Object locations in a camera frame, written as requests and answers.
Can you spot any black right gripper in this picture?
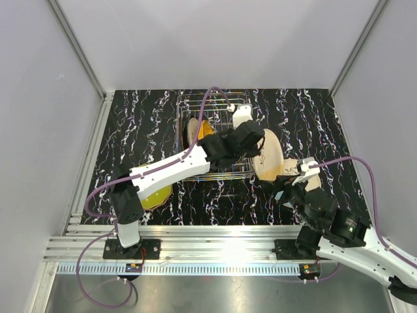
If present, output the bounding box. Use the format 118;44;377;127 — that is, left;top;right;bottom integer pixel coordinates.
258;173;319;229

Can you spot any cream orange floral plate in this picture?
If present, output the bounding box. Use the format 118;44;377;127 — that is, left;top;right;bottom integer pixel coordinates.
252;128;284;181

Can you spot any orange dotted scalloped plate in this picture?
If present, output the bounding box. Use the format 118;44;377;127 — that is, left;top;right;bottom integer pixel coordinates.
197;120;214;140

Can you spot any metal wire dish rack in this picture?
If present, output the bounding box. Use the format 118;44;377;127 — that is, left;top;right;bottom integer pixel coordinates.
175;91;254;182

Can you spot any cream pink floral plate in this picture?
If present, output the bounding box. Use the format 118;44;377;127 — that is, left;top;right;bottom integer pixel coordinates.
185;117;199;147

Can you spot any dark brown round plate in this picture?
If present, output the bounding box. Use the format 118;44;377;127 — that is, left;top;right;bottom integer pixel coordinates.
178;115;190;152

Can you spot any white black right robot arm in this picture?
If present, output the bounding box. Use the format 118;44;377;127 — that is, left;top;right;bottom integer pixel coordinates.
271;175;416;305

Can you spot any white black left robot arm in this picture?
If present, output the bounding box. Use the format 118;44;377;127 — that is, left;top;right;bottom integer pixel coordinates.
109;121;265;259

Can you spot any cream beige floral plate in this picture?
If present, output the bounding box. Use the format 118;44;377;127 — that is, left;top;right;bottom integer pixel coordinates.
274;158;321;207

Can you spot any right green circuit board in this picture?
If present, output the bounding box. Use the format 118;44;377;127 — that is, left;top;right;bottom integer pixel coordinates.
300;263;321;280

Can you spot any green circuit board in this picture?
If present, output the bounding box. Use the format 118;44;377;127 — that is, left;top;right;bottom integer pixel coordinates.
300;263;321;280
126;263;143;273

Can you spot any green dotted scalloped plate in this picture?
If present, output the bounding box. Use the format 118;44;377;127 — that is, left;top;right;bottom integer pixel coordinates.
130;164;173;211

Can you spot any left green circuit board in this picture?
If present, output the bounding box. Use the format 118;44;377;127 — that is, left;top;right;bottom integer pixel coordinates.
126;263;143;273

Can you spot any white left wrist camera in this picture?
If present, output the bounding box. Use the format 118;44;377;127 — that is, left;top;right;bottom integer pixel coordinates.
227;104;253;129

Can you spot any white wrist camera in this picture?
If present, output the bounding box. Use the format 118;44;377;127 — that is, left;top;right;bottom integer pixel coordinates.
227;104;253;129
292;157;320;186

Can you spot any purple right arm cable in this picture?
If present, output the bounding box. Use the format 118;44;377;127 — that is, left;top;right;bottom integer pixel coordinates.
312;156;417;267

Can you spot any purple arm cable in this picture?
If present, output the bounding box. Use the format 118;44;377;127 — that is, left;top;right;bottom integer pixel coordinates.
77;86;235;309
312;156;417;267

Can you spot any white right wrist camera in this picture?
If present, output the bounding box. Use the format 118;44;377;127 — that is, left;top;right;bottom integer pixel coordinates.
292;157;320;186

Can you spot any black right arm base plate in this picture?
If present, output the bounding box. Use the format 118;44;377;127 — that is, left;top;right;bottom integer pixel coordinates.
272;239;325;261

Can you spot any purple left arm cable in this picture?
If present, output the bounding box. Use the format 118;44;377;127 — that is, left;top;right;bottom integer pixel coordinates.
77;86;235;309

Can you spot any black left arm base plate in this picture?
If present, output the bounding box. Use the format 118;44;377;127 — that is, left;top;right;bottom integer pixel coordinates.
102;239;161;260

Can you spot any right aluminium frame post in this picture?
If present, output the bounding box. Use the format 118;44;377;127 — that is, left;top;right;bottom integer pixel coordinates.
330;0;390;98

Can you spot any aluminium frame post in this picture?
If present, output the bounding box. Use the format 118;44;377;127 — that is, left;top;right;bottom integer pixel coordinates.
330;0;390;98
46;0;108;102

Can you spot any white slotted cable duct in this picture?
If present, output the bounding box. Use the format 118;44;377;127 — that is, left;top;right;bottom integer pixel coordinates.
57;262;300;276

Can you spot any aluminium mounting rail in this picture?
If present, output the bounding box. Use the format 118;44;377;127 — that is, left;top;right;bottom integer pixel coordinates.
43;225;301;263

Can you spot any left aluminium frame post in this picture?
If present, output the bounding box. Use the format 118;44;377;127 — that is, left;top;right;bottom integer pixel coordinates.
46;0;108;102

